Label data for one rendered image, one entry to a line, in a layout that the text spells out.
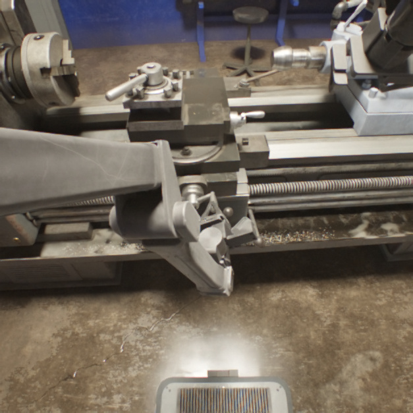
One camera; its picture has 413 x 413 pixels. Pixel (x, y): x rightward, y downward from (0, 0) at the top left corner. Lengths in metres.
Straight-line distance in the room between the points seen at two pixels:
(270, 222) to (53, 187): 1.32
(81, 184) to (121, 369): 1.46
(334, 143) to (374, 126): 0.18
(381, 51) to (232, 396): 1.19
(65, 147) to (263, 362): 1.49
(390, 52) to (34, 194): 0.47
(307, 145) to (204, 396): 1.04
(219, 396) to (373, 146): 1.13
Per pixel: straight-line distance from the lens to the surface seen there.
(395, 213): 1.76
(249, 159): 1.13
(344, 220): 1.61
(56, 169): 0.23
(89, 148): 0.27
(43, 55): 1.18
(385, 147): 1.36
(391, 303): 1.96
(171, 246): 0.43
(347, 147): 1.28
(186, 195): 0.95
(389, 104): 1.36
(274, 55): 1.21
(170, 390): 1.34
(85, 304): 1.84
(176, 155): 0.98
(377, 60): 0.54
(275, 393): 1.35
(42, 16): 4.55
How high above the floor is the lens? 1.58
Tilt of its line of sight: 50 degrees down
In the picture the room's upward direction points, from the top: 2 degrees counter-clockwise
